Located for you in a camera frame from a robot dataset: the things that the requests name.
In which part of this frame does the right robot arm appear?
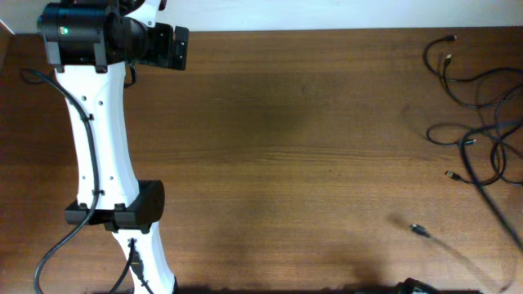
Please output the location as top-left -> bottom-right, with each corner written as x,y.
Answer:
393,278 -> 441,294

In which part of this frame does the black USB cable long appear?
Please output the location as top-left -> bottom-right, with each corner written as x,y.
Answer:
409,120 -> 523,294

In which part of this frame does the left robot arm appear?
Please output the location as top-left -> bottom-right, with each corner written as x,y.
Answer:
38,0 -> 189,293

